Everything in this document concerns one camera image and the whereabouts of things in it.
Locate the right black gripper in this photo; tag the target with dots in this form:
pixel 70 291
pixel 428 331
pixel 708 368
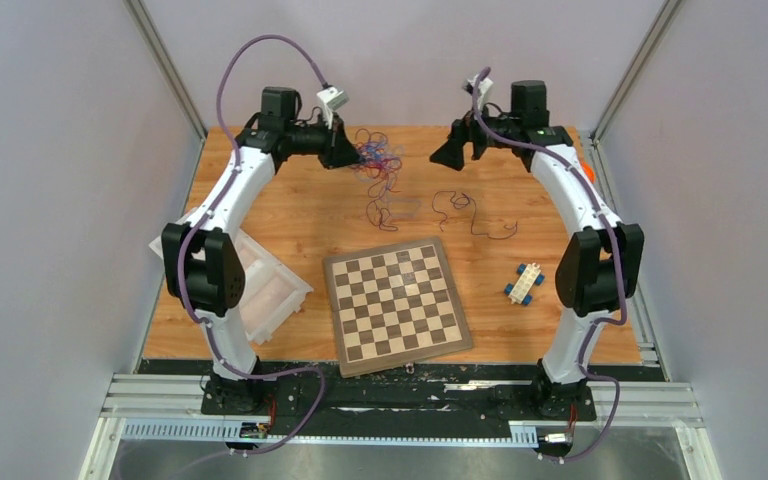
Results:
pixel 451 152

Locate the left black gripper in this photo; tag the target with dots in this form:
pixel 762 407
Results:
pixel 336 150

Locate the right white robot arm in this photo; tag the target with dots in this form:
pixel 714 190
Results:
pixel 599 268

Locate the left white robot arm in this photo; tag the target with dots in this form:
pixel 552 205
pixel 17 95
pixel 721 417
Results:
pixel 201 264

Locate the orange curved plastic piece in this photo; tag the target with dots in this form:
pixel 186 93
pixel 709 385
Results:
pixel 588 171

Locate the white blue toy car chassis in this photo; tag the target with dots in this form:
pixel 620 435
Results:
pixel 529 275

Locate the white plastic compartment tray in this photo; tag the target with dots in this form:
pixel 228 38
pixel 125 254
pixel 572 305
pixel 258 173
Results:
pixel 273 292

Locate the wooden chessboard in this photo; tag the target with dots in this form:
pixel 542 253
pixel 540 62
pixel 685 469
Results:
pixel 394 305

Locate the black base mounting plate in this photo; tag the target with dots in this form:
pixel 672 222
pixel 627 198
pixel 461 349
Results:
pixel 429 400

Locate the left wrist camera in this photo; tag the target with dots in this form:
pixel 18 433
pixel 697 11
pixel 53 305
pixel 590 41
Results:
pixel 331 98

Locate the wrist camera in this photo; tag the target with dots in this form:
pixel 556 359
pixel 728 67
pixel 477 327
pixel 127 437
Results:
pixel 480 87
pixel 331 98

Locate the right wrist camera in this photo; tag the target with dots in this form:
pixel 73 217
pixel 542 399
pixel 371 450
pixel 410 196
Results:
pixel 480 87

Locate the aluminium frame rail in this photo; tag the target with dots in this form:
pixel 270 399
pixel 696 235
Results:
pixel 167 407

